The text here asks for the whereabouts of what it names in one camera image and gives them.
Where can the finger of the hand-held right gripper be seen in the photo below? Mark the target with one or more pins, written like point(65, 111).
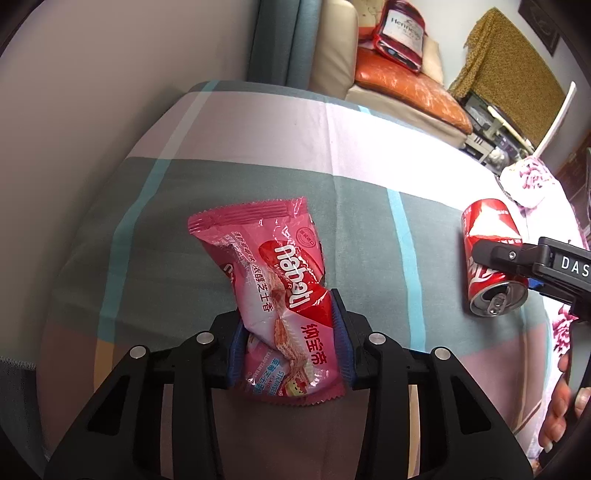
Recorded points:
point(503, 254)

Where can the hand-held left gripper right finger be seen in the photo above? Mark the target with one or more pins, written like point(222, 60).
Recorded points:
point(344, 341)

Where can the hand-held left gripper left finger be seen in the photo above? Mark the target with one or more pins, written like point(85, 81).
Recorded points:
point(235, 355)

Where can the red soda can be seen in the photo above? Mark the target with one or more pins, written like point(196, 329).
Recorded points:
point(489, 221)

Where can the pink wafer snack packet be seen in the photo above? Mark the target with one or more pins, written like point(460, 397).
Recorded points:
point(277, 277)

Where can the person's right hand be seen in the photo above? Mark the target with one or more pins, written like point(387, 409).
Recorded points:
point(556, 410)

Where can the pink floral blanket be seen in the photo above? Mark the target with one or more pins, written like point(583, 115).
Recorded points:
point(531, 180)

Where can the dark low shelf unit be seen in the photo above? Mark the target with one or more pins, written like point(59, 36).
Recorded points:
point(489, 138)

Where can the white pole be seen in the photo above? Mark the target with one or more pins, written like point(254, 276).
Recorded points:
point(556, 120)

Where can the yellow patterned cloth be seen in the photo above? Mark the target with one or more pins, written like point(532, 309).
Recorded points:
point(508, 74)

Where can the orange seat cushion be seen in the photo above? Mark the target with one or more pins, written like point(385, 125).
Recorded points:
point(406, 87)

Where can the beige sofa orange cushion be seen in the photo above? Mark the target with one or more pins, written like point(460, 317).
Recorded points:
point(332, 55)

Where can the cream printed pillow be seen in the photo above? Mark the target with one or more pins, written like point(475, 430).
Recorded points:
point(369, 18)

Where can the grey blue curtain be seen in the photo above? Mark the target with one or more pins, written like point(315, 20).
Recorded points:
point(281, 41)

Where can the dark framed wall picture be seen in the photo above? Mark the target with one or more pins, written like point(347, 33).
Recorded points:
point(542, 23)

